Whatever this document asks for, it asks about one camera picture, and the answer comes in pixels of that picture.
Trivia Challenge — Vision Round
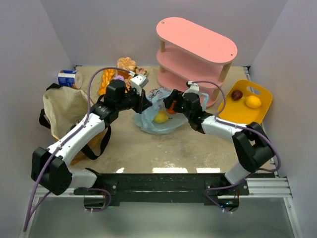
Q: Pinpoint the small orange pumpkin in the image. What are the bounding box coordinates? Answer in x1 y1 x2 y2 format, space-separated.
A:
166 100 176 115

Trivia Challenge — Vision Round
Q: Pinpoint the blue printed plastic bag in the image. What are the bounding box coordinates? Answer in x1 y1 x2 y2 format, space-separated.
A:
132 88 210 135

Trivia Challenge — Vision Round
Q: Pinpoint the brown paper tote bag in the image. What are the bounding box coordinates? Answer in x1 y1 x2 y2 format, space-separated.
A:
39 83 111 165

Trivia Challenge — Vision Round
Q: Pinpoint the yellow pear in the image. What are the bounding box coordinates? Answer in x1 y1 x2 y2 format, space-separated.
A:
153 110 171 124

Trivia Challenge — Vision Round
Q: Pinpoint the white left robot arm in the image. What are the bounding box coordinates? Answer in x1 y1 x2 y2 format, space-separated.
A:
31 75 152 195

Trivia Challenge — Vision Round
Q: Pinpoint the purple frosted donut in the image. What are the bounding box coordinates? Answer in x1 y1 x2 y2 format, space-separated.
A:
113 75 125 81

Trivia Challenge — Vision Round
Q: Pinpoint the floral rectangular tray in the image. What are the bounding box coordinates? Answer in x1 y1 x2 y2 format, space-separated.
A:
135 67 149 77

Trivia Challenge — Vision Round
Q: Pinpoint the twisted orange bread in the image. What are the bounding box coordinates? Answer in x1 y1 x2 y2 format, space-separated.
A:
98 69 115 96

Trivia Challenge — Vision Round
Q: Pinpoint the orange frosted cupcake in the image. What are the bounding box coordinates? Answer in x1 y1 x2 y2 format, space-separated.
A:
116 57 137 79

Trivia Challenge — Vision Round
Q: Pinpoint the pink three-tier shelf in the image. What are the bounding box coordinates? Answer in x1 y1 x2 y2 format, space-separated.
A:
156 17 238 107

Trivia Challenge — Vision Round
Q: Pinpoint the dark red fruit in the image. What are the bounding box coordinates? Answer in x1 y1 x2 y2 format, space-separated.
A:
231 90 243 101

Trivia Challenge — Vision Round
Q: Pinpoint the blue white carton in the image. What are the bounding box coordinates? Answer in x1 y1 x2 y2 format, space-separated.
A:
57 70 83 89

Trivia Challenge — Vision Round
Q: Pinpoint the yellow plastic basket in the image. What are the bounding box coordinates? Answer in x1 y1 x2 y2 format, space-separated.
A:
218 80 273 124

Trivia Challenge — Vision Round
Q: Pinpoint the yellow lemon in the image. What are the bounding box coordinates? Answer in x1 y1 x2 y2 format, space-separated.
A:
245 95 262 109

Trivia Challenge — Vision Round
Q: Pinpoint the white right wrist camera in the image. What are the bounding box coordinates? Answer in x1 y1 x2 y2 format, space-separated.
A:
184 81 200 94

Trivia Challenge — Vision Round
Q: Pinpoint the black table front frame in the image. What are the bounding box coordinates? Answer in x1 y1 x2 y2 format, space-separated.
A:
74 173 249 208

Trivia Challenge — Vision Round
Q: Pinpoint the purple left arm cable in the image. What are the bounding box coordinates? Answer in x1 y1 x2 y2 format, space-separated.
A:
22 68 137 233

